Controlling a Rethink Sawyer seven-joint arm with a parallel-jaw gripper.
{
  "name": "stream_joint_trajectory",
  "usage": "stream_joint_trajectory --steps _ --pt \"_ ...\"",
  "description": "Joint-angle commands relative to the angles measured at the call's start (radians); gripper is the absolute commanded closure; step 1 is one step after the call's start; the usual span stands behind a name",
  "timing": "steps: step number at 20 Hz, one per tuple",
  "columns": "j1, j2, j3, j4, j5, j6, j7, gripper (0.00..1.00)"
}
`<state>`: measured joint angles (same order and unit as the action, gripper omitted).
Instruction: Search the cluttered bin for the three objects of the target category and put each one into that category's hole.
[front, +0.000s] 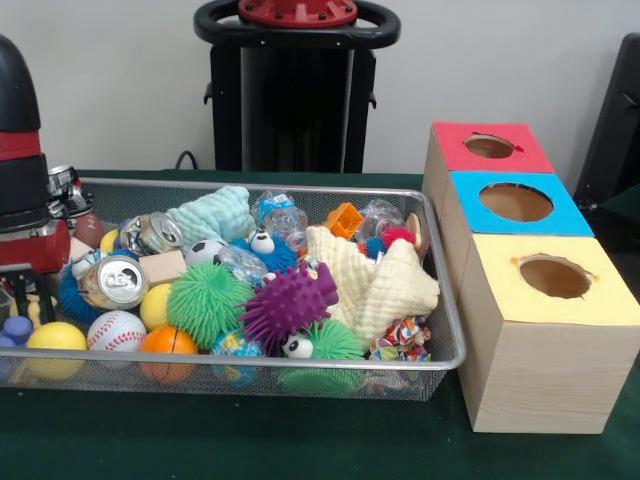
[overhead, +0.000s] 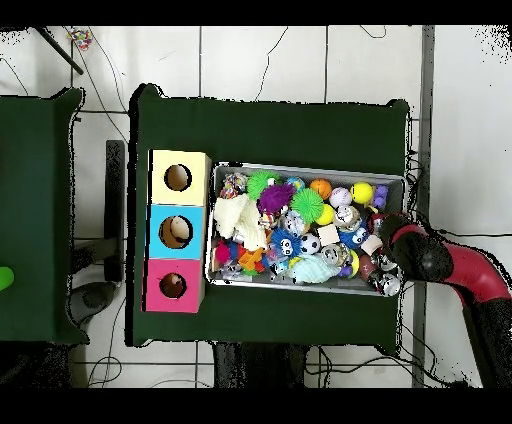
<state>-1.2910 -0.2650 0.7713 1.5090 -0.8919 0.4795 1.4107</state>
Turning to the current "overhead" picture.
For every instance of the cream muslin cloth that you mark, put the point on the cream muslin cloth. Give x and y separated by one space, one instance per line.
232 218

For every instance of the green spiky ball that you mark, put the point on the green spiky ball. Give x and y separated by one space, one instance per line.
258 184
307 206

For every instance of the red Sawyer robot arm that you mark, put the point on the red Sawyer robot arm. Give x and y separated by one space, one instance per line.
456 272

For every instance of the shallow clear mesh bin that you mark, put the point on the shallow clear mesh bin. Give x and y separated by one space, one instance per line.
232 282

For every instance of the wooden box with three holes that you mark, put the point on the wooden box with three holes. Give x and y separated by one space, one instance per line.
178 212

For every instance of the purple spiky ball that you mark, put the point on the purple spiky ball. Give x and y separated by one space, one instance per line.
274 198

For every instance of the small blue fuzzy toy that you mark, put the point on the small blue fuzzy toy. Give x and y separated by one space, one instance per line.
282 242

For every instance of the orange plastic toy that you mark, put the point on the orange plastic toy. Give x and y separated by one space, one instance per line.
250 259

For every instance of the small soccer ball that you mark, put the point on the small soccer ball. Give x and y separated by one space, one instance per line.
310 244

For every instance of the orange basketball toy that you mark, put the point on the orange basketball toy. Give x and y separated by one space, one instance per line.
321 189

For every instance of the yellow tennis ball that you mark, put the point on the yellow tennis ball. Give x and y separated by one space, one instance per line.
326 214

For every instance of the mint green cloth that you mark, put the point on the mint green cloth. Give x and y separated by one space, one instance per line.
316 270

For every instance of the white baseball toy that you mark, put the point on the white baseball toy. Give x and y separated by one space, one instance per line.
341 197

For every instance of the smooth yellow ball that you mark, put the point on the smooth yellow ball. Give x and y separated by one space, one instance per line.
362 193

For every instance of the side table with green cloth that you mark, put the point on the side table with green cloth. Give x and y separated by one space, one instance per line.
36 216

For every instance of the small colourful object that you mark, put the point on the small colourful object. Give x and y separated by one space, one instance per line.
78 38

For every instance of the black rod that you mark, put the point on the black rod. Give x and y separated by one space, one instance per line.
58 50

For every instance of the small green object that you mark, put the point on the small green object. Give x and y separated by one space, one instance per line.
4 278

